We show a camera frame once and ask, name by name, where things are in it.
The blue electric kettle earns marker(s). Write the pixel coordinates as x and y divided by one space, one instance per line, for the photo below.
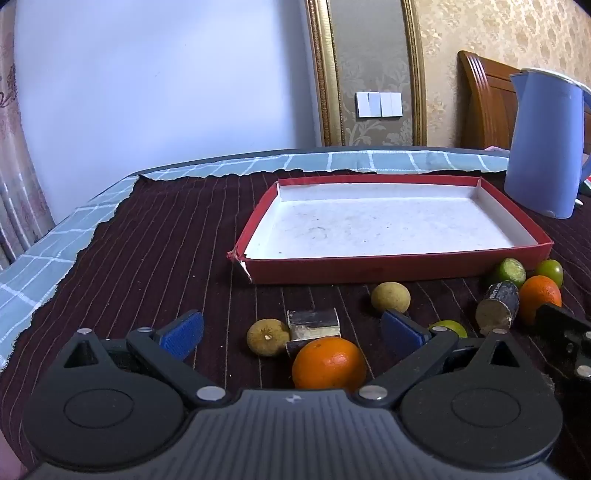
540 147

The maroon striped cloth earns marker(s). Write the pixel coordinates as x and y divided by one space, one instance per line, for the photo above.
161 258

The white light switch panel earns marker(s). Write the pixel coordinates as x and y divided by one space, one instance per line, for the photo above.
378 105

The green round fruit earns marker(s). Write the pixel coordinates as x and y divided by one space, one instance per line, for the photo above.
508 272
550 272
455 328

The orange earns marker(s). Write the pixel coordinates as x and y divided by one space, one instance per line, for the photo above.
538 295
328 364

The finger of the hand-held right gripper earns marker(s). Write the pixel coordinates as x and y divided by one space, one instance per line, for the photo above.
570 332

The wooden headboard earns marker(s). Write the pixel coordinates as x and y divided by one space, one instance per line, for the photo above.
485 106

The pink patterned curtain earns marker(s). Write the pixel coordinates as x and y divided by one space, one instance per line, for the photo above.
18 184

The red cardboard box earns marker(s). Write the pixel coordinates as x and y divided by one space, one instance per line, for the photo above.
369 272

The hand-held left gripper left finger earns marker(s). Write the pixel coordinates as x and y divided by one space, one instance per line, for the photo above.
180 334

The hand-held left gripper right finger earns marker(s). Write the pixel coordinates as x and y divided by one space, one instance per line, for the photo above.
404 330

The teal checked cloth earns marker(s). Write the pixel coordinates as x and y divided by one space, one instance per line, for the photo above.
46 258

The yellow-brown round fruit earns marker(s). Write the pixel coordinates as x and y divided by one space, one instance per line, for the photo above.
265 339
390 297

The pink blanket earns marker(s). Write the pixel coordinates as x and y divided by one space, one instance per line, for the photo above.
496 148

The gold wall frame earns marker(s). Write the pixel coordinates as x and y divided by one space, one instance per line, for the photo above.
323 69

